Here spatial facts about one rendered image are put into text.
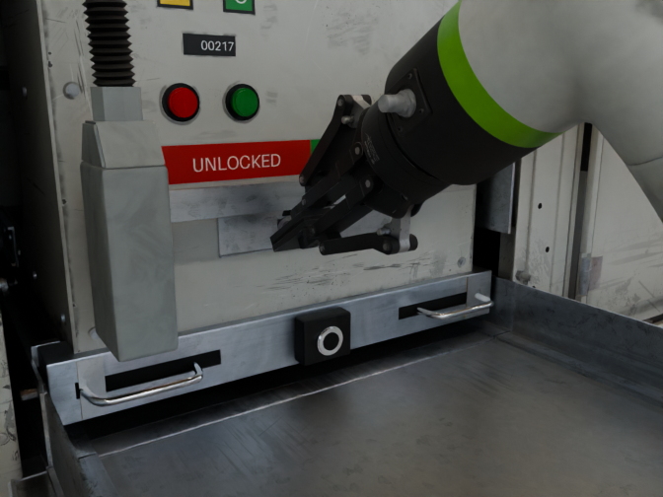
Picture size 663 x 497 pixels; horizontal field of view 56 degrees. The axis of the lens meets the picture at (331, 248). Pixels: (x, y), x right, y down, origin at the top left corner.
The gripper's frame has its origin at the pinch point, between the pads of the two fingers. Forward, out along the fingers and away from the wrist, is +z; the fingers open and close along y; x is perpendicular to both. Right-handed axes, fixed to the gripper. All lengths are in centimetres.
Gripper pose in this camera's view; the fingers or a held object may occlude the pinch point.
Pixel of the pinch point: (301, 230)
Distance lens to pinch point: 56.2
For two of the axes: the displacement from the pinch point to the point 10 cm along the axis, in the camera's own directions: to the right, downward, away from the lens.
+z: -4.7, 3.1, 8.2
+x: 8.4, -1.3, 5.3
